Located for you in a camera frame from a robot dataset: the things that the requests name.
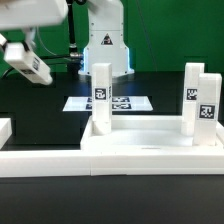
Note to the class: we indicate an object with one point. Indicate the white desk top panel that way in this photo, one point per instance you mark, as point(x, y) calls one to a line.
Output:
point(151, 145)

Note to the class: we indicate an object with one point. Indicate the white L-shaped fixture wall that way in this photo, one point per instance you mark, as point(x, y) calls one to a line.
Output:
point(44, 163)

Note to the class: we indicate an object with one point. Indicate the white block at left edge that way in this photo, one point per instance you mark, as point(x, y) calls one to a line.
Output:
point(5, 130)

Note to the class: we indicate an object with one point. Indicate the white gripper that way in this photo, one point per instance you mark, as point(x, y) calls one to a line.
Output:
point(27, 14)

